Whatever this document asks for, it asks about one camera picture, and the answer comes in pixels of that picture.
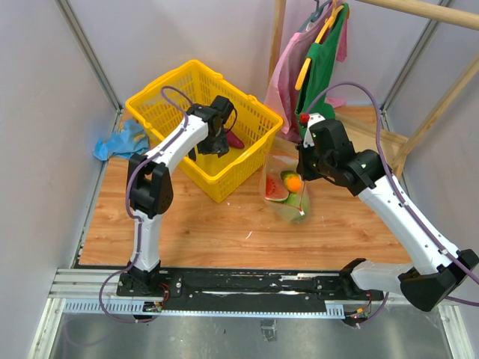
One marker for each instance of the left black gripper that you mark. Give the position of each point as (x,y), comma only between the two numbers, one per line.
(220,146)

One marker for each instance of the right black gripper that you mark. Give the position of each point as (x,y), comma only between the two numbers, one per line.
(304,173)

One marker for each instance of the purple eggplant toy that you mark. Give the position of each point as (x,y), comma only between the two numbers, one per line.
(234,141)

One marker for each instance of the clear zip top bag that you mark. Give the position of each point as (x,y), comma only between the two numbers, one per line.
(275,164)

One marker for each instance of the watermelon slice toy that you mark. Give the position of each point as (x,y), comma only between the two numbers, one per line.
(274,189)

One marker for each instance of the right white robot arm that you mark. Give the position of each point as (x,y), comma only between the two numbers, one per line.
(437,266)

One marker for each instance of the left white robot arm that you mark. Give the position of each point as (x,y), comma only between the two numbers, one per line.
(150,191)

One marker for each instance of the yellow plastic basket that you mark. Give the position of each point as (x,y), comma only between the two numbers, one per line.
(253,123)

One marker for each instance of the pink shirt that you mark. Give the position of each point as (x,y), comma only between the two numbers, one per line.
(281,96)

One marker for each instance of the blue cloth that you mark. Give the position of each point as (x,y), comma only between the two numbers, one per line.
(130,139)

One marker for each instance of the green shirt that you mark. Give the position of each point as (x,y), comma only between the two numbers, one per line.
(322,57)

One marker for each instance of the grey clothes hanger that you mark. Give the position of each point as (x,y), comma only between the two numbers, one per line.
(315,15)

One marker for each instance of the wooden clothes rack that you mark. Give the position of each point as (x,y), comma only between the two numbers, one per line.
(392,147)

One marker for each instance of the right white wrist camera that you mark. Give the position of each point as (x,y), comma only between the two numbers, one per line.
(308,121)

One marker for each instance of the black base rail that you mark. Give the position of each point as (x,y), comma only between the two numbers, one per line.
(238,291)

